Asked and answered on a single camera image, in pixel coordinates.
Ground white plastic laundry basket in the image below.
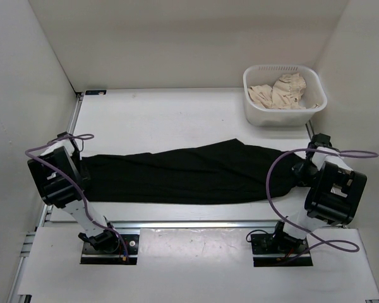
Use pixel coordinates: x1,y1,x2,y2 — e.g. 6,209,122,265
243,65,327,127

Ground black trousers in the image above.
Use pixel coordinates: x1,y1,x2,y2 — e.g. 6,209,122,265
81,139,303,205

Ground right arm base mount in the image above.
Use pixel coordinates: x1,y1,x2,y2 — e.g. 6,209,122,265
246,229,313,267

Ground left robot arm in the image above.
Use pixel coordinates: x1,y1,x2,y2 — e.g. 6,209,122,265
25,132,123,254

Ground front aluminium rail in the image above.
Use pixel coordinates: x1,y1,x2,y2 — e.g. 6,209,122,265
44,220,344,230

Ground dark blue label sticker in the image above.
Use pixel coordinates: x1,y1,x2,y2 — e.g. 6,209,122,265
85,90,107,95

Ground white front cover board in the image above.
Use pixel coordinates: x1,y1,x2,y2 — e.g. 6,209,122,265
18,227,379,302

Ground left aluminium rail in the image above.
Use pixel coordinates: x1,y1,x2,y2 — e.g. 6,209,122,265
6,92,85,303

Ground beige trousers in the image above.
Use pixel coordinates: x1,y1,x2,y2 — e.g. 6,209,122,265
248,73,306,110

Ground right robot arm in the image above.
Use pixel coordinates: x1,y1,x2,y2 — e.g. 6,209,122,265
270,133,367,253

